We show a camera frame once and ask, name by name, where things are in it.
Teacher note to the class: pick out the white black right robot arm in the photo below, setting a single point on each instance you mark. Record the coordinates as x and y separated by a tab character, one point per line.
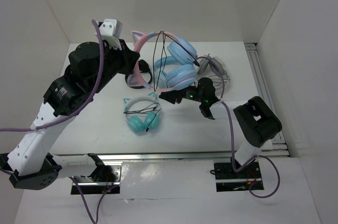
256	120

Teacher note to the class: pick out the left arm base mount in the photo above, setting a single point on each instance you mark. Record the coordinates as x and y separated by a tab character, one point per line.
107	180

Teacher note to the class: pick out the aluminium rail front edge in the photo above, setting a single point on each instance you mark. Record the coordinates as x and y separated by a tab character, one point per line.
164	156

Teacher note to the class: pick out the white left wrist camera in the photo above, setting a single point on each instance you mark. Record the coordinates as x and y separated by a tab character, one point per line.
109	30

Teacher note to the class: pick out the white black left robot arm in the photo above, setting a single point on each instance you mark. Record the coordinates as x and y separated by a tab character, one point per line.
30	164

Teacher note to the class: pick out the light blue gaming headset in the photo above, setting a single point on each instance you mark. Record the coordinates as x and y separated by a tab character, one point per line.
160	76

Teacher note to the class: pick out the grey white wired headset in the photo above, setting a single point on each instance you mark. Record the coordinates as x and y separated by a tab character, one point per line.
213	68

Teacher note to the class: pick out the small black on-ear headphones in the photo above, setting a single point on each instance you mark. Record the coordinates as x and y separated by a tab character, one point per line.
144	68

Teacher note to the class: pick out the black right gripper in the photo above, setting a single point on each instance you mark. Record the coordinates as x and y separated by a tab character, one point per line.
171	96

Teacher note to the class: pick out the pink blue cat-ear headphones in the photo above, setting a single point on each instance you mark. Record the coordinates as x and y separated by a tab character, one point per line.
182	73

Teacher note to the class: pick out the aluminium rail right side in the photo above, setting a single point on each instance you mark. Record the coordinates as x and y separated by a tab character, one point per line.
279	144

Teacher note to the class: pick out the teal white cat-ear headphones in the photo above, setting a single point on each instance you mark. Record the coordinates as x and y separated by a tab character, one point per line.
142	114

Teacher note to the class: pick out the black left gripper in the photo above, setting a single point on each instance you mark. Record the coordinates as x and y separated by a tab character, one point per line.
126	55

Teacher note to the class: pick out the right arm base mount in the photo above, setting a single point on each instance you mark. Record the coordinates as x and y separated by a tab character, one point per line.
226	179

